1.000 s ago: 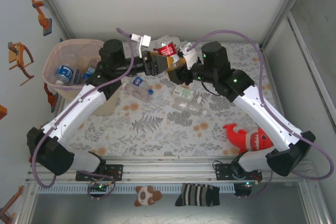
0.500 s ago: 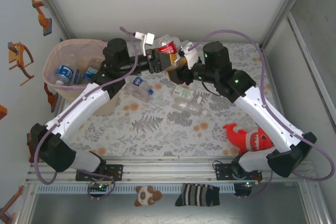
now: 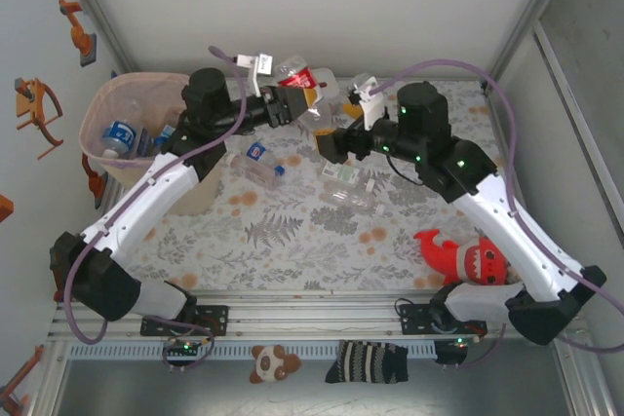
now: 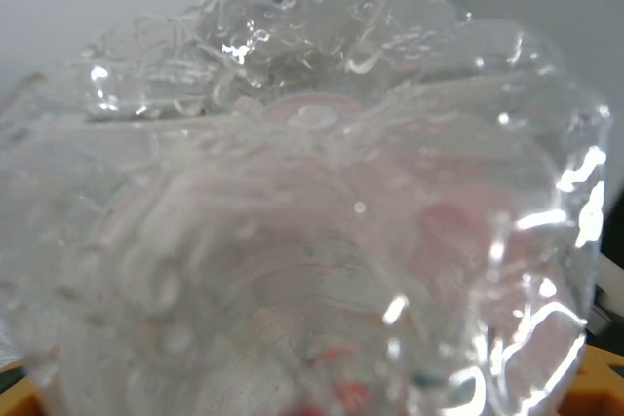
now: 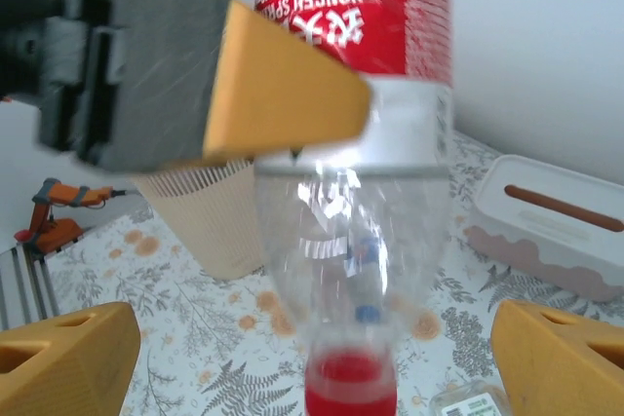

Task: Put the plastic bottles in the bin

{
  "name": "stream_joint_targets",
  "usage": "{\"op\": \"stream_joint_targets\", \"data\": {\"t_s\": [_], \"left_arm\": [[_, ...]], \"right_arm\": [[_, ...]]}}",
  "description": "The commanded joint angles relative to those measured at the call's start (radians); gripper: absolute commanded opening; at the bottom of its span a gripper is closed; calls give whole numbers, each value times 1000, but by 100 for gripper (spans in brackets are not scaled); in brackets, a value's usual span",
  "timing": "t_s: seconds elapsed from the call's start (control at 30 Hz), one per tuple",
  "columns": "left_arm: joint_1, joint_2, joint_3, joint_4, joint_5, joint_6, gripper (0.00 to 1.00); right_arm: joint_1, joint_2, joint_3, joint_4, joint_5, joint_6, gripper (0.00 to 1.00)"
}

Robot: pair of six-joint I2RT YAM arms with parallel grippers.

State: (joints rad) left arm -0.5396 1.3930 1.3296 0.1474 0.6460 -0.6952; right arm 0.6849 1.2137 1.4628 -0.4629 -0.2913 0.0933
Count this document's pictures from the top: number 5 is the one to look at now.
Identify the clear bottle green white label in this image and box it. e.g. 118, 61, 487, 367
428, 379, 511, 416

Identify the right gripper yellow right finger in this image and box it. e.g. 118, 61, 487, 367
489, 299, 624, 416

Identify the floral table mat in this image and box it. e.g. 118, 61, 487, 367
43, 131, 624, 416

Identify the clear bottle red label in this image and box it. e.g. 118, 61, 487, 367
251, 0, 457, 416

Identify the white pink tissue box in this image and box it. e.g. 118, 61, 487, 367
462, 154, 624, 304

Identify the aluminium side rail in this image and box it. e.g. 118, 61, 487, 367
0, 243, 62, 332

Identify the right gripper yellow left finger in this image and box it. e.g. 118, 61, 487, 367
0, 301, 142, 416

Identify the beige mesh bin pink bag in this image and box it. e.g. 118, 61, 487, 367
129, 157, 267, 282

